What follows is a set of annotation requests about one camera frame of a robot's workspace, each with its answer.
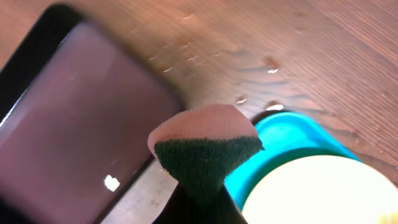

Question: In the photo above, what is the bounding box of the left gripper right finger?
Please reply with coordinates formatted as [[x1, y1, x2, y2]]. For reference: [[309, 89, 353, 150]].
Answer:
[[205, 186, 247, 224]]

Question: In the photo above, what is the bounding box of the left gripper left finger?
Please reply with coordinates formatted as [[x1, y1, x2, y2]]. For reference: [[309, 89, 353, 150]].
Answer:
[[152, 184, 196, 224]]

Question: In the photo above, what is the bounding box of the pink and green sponge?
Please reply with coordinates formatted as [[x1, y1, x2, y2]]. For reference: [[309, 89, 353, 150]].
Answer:
[[147, 104, 263, 204]]

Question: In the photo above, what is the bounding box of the yellow-green plate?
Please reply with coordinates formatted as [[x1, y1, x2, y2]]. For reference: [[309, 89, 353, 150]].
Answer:
[[243, 156, 397, 224]]

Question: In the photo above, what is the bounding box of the teal plastic tray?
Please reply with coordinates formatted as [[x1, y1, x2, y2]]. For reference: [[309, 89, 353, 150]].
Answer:
[[224, 111, 358, 209]]

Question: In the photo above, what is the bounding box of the black tray with maroon liquid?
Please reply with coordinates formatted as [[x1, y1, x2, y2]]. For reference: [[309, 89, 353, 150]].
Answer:
[[1, 4, 183, 224]]

